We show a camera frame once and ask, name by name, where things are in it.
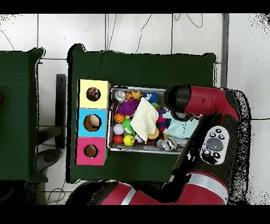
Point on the grey floor strip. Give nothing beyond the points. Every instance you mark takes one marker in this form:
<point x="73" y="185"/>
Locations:
<point x="225" y="52"/>

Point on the small orange basketball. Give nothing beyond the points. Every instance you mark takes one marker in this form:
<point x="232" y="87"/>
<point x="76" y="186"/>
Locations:
<point x="119" y="118"/>

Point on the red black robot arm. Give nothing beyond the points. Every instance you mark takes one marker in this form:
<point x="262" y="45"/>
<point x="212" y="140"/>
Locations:
<point x="206" y="101"/>

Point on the white baseball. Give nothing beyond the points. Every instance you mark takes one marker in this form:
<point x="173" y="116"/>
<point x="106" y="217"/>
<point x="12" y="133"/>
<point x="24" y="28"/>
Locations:
<point x="118" y="129"/>

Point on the orange ball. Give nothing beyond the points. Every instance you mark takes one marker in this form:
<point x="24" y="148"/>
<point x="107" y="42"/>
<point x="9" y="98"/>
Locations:
<point x="118" y="139"/>

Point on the mint green cloth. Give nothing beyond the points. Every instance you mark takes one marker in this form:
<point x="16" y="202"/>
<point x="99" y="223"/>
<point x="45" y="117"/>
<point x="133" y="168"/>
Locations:
<point x="181" y="127"/>

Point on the dark green tablecloth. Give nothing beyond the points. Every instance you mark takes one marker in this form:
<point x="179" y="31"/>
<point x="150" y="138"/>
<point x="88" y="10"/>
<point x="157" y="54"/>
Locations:
<point x="147" y="71"/>
<point x="16" y="116"/>

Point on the black stand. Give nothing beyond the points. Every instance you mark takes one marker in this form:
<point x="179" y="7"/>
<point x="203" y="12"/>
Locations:
<point x="60" y="135"/>

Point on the wooden box with three holes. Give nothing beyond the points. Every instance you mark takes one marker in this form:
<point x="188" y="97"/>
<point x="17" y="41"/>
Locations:
<point x="103" y="103"/>

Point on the yellow smiley ball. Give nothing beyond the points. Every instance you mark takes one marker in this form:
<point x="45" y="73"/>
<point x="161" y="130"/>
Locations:
<point x="129" y="140"/>

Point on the purple spiky monster toy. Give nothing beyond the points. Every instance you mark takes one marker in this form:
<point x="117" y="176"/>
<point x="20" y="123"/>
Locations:
<point x="127" y="107"/>

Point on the blue puffer ball with eyes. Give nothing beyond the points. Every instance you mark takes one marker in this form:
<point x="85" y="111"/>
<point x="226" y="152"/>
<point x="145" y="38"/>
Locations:
<point x="153" y="97"/>

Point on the cream fluffy cloth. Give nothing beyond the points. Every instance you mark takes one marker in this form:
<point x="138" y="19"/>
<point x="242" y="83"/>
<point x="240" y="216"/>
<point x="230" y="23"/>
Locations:
<point x="145" y="120"/>

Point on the grey rounded stand base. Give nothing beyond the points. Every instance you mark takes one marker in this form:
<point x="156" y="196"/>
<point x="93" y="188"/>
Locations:
<point x="49" y="157"/>

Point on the metal mesh bin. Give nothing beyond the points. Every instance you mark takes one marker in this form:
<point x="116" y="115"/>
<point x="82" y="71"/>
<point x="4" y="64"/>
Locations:
<point x="137" y="149"/>

